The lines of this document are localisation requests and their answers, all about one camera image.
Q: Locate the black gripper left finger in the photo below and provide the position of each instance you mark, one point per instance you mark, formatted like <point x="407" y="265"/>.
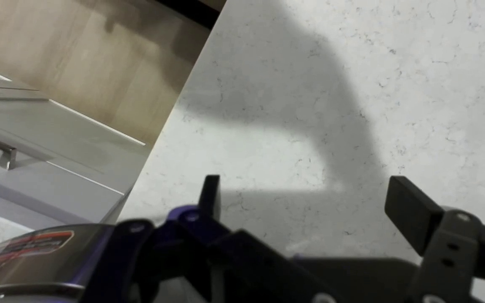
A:
<point x="209" y="196"/>

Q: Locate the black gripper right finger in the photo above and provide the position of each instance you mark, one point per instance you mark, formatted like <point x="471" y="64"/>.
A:
<point x="417" y="213"/>

